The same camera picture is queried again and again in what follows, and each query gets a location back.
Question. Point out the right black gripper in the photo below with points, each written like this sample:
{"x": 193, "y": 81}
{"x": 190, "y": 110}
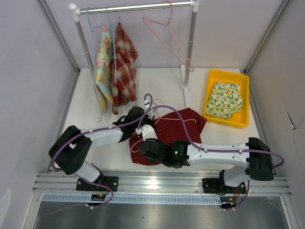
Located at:
{"x": 156, "y": 140}

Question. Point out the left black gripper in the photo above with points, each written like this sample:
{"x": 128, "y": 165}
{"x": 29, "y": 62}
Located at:
{"x": 149, "y": 120}

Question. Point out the pink wire hanger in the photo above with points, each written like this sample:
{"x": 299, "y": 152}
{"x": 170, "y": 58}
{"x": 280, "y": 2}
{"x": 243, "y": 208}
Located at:
{"x": 171, "y": 33}
{"x": 170, "y": 128}

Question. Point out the red polka dot skirt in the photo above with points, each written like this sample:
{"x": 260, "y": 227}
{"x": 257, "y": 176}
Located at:
{"x": 135, "y": 142}

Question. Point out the lemon print cloth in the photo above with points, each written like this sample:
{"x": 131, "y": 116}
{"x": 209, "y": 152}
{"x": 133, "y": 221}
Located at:
{"x": 224, "y": 101}

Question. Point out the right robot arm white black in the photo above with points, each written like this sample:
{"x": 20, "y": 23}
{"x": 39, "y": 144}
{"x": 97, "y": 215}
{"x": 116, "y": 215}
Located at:
{"x": 250, "y": 160}

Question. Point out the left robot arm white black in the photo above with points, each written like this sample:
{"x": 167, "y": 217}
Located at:
{"x": 69, "y": 152}

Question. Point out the red plaid garment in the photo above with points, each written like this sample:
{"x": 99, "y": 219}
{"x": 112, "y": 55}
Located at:
{"x": 123, "y": 70}

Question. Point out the pastel floral garment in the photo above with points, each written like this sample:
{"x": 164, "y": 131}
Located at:
{"x": 102, "y": 71}

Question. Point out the yellow plastic tray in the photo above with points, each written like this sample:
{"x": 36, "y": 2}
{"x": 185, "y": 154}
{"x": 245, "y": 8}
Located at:
{"x": 239, "y": 119}

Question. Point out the clothes rack metal white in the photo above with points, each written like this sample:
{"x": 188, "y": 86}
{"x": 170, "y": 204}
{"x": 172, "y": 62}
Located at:
{"x": 185, "y": 69}

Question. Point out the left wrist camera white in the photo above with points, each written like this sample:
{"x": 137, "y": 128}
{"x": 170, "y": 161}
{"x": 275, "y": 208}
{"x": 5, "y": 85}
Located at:
{"x": 149, "y": 108}

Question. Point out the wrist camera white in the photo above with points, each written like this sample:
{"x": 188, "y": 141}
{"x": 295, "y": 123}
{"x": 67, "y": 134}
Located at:
{"x": 149, "y": 108}
{"x": 147, "y": 132}

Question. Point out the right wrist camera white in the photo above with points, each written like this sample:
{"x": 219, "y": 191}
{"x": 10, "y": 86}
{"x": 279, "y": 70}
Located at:
{"x": 147, "y": 132}

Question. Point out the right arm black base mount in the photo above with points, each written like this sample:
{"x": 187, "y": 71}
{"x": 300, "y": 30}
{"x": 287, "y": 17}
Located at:
{"x": 216, "y": 186}

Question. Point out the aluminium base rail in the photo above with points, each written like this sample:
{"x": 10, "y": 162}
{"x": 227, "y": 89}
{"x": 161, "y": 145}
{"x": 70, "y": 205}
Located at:
{"x": 158, "y": 183}

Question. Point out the white slotted cable duct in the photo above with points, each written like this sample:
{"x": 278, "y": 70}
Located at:
{"x": 132, "y": 199}

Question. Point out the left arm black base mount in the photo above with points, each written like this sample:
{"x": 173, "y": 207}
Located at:
{"x": 108, "y": 181}

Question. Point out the blue wire hanger right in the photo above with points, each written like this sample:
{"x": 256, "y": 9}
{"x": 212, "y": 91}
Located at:
{"x": 113, "y": 44}

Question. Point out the blue wire hanger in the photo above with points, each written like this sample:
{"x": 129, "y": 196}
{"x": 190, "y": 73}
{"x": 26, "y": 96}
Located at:
{"x": 92, "y": 28}
{"x": 113, "y": 44}

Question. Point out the blue wire hanger left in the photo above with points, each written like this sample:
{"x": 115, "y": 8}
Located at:
{"x": 92, "y": 28}

